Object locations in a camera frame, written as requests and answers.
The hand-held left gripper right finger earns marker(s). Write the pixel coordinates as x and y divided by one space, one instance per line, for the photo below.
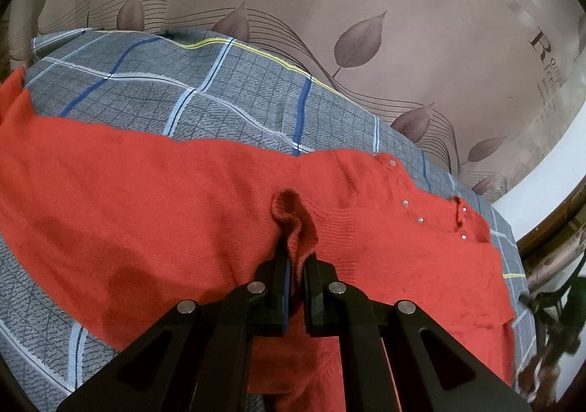
314 297

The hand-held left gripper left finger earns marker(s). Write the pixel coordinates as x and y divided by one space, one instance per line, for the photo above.
286 297

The red knit sweater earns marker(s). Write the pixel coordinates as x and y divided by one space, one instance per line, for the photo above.
183 206

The grey plaid blanket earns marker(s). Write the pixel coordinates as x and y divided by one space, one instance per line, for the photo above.
192 86

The beige leaf print cloth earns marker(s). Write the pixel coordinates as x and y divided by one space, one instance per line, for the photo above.
348 4

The wooden door frame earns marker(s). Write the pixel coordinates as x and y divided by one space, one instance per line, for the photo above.
556 228

